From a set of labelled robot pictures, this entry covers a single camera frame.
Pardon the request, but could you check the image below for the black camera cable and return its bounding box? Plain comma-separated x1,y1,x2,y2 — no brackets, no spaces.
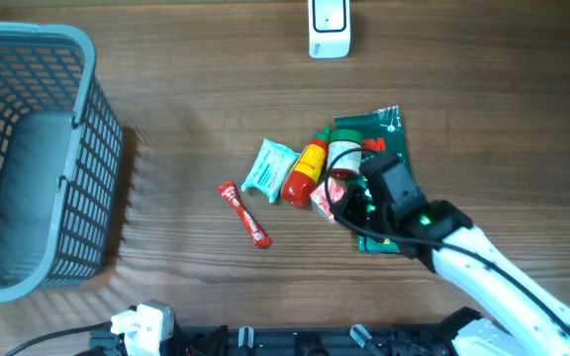
323,146,570,356
5,320,113,356

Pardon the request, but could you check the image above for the red chili sauce bottle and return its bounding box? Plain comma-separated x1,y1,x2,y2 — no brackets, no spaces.
280,127,332,207

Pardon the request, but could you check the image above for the grey plastic mesh basket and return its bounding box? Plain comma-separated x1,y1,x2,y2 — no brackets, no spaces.
0,22,124,303

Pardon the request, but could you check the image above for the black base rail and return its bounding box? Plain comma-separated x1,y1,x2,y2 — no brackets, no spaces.
89,323,457,356

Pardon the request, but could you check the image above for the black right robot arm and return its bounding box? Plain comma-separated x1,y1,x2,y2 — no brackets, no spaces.
329,152,570,355

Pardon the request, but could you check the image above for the green-lid spice jar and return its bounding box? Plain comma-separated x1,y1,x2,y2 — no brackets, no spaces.
328,129,363,180

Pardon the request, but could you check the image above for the orange tissue packet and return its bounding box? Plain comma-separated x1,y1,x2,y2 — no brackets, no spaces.
310,177,346,223

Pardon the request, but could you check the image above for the green 3M gloves packet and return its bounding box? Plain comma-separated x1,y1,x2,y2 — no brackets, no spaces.
334,106,413,254

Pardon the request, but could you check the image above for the mint green tissue packet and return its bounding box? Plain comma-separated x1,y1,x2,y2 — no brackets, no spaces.
241,138,300,204

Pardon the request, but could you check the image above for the red Nescafe coffee stick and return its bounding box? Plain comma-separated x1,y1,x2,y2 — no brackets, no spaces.
217,181,272,248

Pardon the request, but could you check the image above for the black right camera cable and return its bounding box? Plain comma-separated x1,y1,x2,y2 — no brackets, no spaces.
323,146,570,356

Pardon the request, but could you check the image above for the white barcode scanner box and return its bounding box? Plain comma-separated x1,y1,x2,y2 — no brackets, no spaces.
308,0,351,59

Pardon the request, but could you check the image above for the black left camera cable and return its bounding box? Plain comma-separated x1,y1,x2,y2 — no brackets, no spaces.
5,320,113,356

